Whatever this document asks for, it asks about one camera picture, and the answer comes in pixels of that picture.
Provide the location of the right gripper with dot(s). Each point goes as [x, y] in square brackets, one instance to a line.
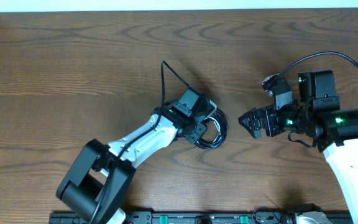
[268, 113]

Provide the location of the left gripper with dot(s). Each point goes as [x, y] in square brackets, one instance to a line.
[194, 138]

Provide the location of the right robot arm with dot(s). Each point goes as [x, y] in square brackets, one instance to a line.
[316, 114]

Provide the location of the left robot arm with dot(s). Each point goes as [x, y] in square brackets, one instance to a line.
[98, 180]

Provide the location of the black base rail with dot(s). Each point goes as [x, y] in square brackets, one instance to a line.
[309, 213]

